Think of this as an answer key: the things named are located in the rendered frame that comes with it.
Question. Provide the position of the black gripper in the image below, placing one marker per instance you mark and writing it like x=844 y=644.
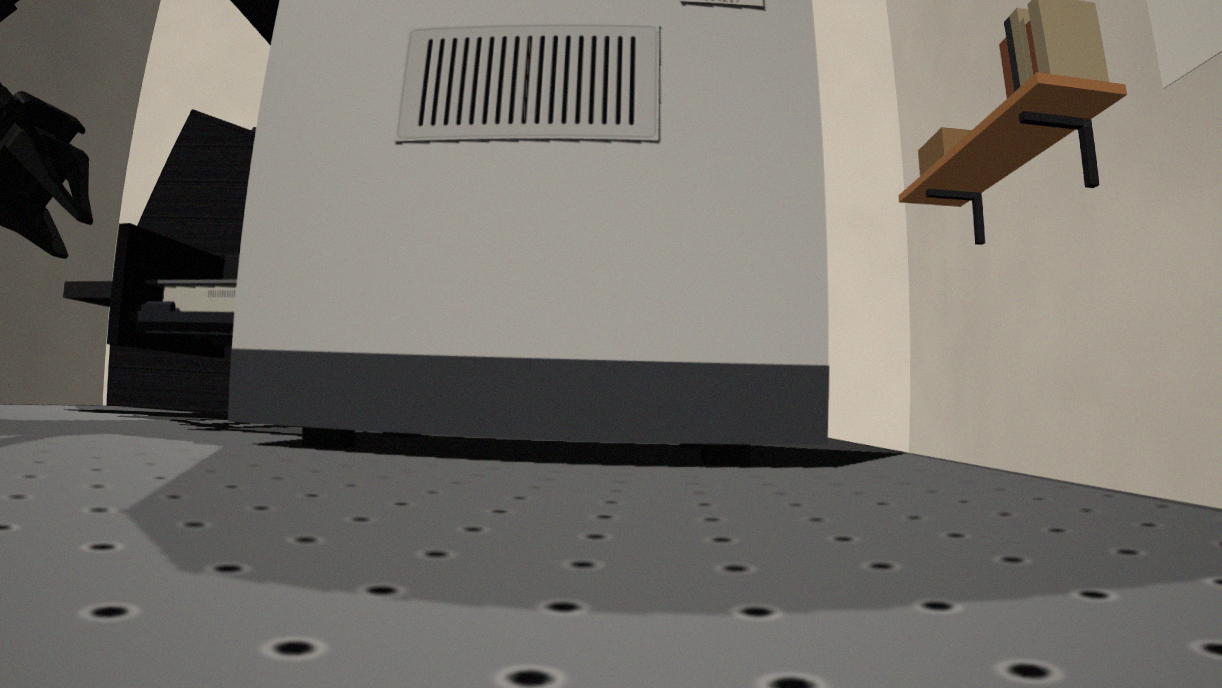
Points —
x=27 y=142

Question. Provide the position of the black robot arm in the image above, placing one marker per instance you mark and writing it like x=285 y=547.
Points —
x=260 y=13

